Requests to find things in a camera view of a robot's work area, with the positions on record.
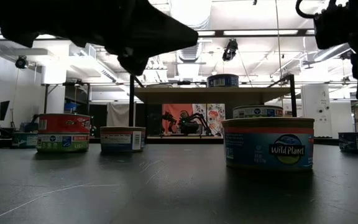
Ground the green Bumble Bee tuna can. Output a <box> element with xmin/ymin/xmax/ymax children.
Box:
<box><xmin>232</xmin><ymin>105</ymin><xmax>284</xmax><ymax>119</ymax></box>
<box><xmin>35</xmin><ymin>133</ymin><xmax>90</xmax><ymax>153</ymax></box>

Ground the gold lid red blue can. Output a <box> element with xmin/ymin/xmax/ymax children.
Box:
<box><xmin>99</xmin><ymin>126</ymin><xmax>147</xmax><ymax>153</ymax></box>

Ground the teal label fish can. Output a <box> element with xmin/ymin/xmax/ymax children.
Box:
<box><xmin>11</xmin><ymin>131</ymin><xmax>39</xmax><ymax>149</ymax></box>

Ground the Wild Planet blue can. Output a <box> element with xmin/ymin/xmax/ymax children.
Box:
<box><xmin>222</xmin><ymin>117</ymin><xmax>315</xmax><ymax>170</ymax></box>

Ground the white ceiling air duct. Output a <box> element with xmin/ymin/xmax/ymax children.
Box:
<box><xmin>169</xmin><ymin>0</ymin><xmax>213</xmax><ymax>63</ymax></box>

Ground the white hanging cloth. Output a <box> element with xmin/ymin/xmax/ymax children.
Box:
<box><xmin>106</xmin><ymin>102</ymin><xmax>131</xmax><ymax>128</ymax></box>

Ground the red label tuna can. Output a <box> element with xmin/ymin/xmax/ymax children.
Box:
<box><xmin>37</xmin><ymin>113</ymin><xmax>91</xmax><ymax>135</ymax></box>

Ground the dark blue fish can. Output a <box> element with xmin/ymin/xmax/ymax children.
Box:
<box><xmin>337</xmin><ymin>132</ymin><xmax>358</xmax><ymax>153</ymax></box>

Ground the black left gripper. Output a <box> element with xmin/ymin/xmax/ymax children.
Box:
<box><xmin>35</xmin><ymin>0</ymin><xmax>199</xmax><ymax>77</ymax></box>

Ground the colourful floral poster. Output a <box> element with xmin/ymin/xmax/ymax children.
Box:
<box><xmin>193</xmin><ymin>103</ymin><xmax>226</xmax><ymax>136</ymax></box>

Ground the wooden shelf with black frame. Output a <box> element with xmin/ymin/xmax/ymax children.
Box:
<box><xmin>129</xmin><ymin>73</ymin><xmax>298</xmax><ymax>149</ymax></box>

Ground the black ceiling camera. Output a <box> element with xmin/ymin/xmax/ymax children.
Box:
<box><xmin>339</xmin><ymin>49</ymin><xmax>355</xmax><ymax>61</ymax></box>
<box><xmin>14</xmin><ymin>55</ymin><xmax>29</xmax><ymax>70</ymax></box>
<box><xmin>222</xmin><ymin>38</ymin><xmax>239</xmax><ymax>62</ymax></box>

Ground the person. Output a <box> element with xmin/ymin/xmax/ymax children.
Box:
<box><xmin>178</xmin><ymin>110</ymin><xmax>198</xmax><ymax>134</ymax></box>

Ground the black overhead frame beam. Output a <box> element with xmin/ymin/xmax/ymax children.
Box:
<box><xmin>0</xmin><ymin>28</ymin><xmax>316</xmax><ymax>40</ymax></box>

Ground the orange backdrop cloth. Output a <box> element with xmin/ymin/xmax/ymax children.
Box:
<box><xmin>162</xmin><ymin>103</ymin><xmax>195</xmax><ymax>135</ymax></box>

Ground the black monitor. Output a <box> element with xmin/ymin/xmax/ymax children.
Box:
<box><xmin>0</xmin><ymin>100</ymin><xmax>11</xmax><ymax>122</ymax></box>

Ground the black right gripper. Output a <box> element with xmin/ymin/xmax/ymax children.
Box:
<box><xmin>314</xmin><ymin>0</ymin><xmax>358</xmax><ymax>100</ymax></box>

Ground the blue storage bin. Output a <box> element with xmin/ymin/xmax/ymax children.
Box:
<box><xmin>63</xmin><ymin>101</ymin><xmax>81</xmax><ymax>114</ymax></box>

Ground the dark blue barcode can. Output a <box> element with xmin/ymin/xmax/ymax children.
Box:
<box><xmin>206</xmin><ymin>73</ymin><xmax>240</xmax><ymax>88</ymax></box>

